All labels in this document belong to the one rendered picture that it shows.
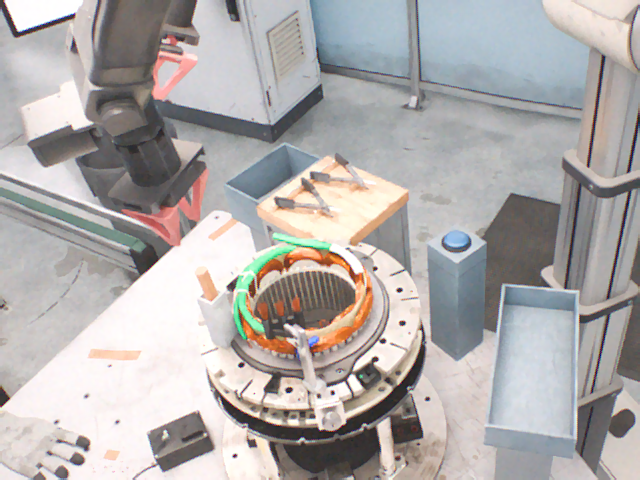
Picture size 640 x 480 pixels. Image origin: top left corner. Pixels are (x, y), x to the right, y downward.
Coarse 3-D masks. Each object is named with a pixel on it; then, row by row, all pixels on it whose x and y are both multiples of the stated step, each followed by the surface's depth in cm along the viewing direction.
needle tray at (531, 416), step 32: (512, 288) 98; (544, 288) 97; (512, 320) 98; (544, 320) 97; (576, 320) 92; (512, 352) 94; (544, 352) 93; (576, 352) 88; (512, 384) 90; (544, 384) 89; (576, 384) 84; (512, 416) 86; (544, 416) 86; (576, 416) 80; (512, 448) 83; (544, 448) 81
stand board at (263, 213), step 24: (312, 168) 128; (336, 168) 127; (288, 192) 123; (336, 192) 121; (360, 192) 120; (384, 192) 119; (408, 192) 119; (264, 216) 121; (288, 216) 118; (312, 216) 117; (336, 216) 116; (360, 216) 115; (384, 216) 116; (360, 240) 113
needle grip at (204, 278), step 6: (198, 270) 85; (204, 270) 85; (198, 276) 84; (204, 276) 85; (210, 276) 86; (204, 282) 85; (210, 282) 86; (204, 288) 86; (210, 288) 86; (204, 294) 87; (210, 294) 87; (216, 294) 88; (210, 300) 88
